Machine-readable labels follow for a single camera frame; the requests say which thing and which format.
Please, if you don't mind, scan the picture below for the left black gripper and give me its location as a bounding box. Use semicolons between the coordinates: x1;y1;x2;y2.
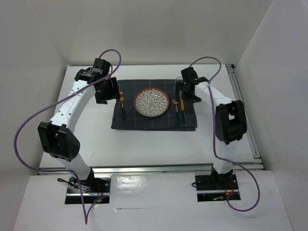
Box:
94;77;120;105

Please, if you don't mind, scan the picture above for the clear drinking glass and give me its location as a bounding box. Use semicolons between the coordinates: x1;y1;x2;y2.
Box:
175;77;183;83

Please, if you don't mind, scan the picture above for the gold fork green handle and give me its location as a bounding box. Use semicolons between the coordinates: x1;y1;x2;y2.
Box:
119;91;126;121

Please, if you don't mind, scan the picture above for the gold spoon green handle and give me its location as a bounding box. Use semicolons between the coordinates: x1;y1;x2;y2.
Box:
172;99;180;126

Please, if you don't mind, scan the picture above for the gold knife green handle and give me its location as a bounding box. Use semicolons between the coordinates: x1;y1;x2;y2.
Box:
180;98;186;124

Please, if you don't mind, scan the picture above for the dark grey checked cloth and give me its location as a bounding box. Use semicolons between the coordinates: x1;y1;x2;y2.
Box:
111;79;197;131

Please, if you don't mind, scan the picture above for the floral patterned plate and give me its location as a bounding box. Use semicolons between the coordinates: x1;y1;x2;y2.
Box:
133;88;170;117

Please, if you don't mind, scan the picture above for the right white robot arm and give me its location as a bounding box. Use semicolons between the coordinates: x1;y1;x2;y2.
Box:
176;67;247;189

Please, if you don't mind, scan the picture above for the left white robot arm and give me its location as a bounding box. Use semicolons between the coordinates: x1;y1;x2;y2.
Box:
38;58;119;192

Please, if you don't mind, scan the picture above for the aluminium rail frame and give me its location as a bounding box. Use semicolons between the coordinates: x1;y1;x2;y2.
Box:
37;64;265;175

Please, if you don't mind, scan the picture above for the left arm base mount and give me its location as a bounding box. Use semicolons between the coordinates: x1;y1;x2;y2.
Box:
57;176;111;205

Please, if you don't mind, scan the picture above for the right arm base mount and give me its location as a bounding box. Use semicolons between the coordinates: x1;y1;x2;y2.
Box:
191;174;241;202

